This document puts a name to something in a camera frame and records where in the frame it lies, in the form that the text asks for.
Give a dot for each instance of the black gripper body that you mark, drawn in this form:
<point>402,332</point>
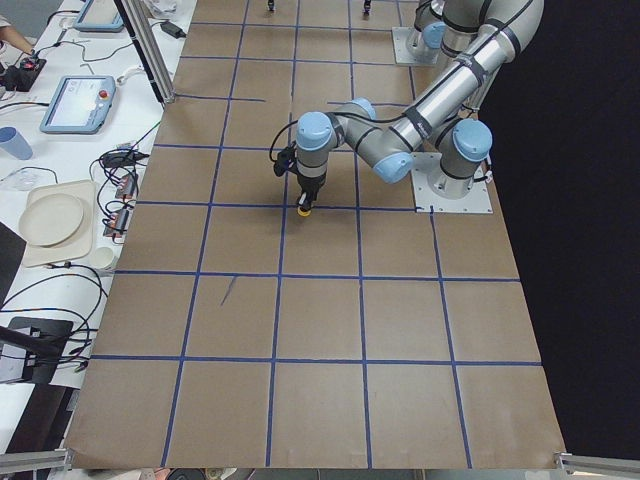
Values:
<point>309,183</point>

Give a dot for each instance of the yellow push button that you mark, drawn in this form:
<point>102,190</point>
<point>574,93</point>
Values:
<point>304,205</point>

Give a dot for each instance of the black power adapter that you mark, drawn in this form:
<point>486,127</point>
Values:
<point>172,30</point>

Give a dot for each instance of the white paper cup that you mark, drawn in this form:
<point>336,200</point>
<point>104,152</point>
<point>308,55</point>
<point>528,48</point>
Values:
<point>103,260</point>

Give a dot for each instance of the near teach pendant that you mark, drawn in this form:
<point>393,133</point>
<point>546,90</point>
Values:
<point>80,105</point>

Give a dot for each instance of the teach pendant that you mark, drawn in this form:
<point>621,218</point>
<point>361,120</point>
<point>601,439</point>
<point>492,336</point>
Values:
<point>80,105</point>
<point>99,16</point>

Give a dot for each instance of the beige tray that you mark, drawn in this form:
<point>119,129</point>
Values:
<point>80,243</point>

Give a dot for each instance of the beige round plate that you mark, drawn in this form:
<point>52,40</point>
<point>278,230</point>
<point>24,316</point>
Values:
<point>51,219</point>

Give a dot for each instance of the far teach pendant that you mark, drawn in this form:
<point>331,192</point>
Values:
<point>99,16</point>

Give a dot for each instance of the blue plastic cup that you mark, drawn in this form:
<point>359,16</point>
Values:
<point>15,144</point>

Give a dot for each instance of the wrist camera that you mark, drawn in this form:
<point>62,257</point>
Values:
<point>285,160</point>

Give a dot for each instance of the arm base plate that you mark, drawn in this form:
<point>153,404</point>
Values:
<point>435,192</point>
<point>402,55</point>

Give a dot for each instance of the aluminium frame post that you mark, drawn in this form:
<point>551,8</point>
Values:
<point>142,36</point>

